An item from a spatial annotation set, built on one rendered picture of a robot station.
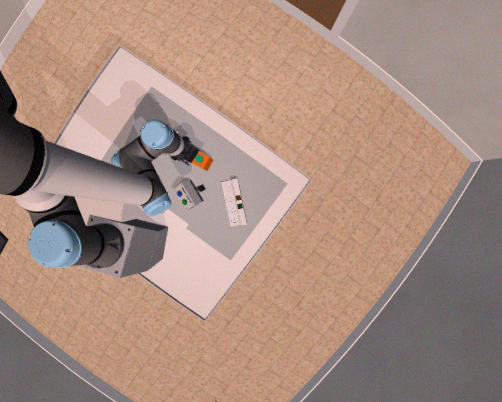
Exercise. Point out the orange test tube rack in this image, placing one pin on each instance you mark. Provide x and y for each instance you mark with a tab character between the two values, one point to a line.
206	162

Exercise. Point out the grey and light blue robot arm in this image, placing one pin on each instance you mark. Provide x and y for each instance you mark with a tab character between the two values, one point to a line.
54	243

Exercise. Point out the grey flat rectangular mat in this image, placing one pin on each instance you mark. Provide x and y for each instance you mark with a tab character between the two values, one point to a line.
207	220

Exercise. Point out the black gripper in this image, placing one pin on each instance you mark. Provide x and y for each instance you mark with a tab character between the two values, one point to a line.
190	155

